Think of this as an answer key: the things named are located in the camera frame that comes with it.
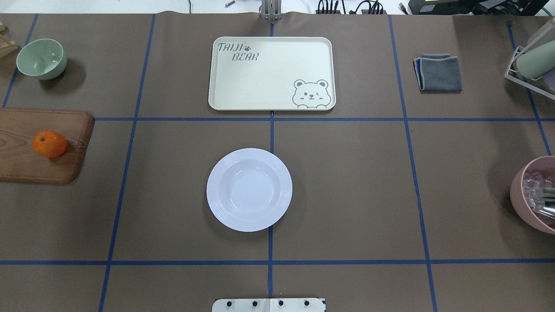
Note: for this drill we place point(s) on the white round plate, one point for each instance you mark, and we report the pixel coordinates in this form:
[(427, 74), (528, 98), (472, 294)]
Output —
[(249, 190)]

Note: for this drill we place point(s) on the orange fruit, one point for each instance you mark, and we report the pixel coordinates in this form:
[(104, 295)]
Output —
[(49, 144)]

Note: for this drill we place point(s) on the cream bear tray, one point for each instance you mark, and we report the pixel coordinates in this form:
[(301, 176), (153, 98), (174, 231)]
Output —
[(272, 74)]

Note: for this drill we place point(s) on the white mounting plate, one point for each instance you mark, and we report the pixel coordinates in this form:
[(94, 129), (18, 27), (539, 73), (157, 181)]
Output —
[(270, 305)]

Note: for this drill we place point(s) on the grey folded cloth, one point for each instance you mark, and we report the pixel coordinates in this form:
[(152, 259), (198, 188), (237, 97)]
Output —
[(438, 73)]

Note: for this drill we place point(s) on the green ceramic bowl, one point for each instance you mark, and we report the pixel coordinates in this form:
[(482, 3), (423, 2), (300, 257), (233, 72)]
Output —
[(43, 59)]

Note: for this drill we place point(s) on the pink bowl with ice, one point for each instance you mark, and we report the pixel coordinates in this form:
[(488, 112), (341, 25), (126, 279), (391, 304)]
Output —
[(544, 165)]

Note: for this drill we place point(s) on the wooden cutting board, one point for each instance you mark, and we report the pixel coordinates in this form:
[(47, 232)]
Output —
[(18, 160)]

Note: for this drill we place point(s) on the green cup on rack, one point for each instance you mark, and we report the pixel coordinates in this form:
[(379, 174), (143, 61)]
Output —
[(535, 63)]

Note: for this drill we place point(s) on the grey camera mast bracket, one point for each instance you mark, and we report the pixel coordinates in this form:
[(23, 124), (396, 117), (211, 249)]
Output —
[(271, 10)]

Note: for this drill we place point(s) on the white wire cup rack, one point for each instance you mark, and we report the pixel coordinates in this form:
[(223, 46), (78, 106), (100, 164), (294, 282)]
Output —
[(544, 85)]

